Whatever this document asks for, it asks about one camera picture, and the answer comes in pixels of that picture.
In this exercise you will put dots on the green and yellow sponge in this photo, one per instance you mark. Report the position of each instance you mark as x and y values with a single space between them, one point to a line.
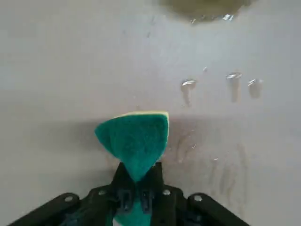
136 139

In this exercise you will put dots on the small yellow dish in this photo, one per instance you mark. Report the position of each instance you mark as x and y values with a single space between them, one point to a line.
202 9

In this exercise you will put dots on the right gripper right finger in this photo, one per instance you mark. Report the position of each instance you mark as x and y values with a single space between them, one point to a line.
174 207

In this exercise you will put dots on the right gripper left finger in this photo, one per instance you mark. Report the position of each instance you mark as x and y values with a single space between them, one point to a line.
101 202

